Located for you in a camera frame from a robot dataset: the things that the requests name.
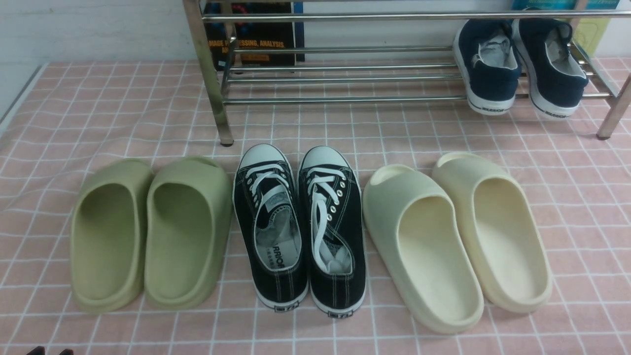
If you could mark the navy slip-on shoe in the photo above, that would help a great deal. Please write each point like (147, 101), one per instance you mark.
(556, 81)
(488, 63)

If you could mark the silver metal shoe rack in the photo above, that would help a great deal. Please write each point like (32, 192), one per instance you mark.
(218, 90)

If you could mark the right black canvas sneaker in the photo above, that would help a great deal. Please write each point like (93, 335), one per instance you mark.
(329, 197)

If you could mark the black canvas sneaker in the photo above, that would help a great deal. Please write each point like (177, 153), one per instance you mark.
(329, 197)
(265, 203)

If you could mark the left black canvas sneaker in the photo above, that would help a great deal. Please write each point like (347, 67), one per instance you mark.
(265, 203)

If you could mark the left cream foam slipper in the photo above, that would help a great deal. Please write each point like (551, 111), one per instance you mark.
(412, 222)

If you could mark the cream foam slipper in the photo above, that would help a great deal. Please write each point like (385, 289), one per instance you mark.
(498, 230)
(412, 222)

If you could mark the right green foam slipper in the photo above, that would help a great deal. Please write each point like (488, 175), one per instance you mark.
(189, 219)

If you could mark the green foam slipper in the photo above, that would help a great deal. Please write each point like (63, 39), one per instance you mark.
(189, 219)
(108, 233)

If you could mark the black image processing book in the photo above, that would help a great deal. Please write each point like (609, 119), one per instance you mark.
(259, 35)

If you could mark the left green foam slipper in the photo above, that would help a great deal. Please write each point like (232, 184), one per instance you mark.
(108, 233)

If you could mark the right cream foam slipper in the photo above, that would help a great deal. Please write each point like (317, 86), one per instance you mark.
(498, 230)

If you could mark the pink checkered tablecloth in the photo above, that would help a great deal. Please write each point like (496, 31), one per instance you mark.
(77, 117)

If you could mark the teal and yellow book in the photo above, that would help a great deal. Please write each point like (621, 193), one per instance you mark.
(589, 31)

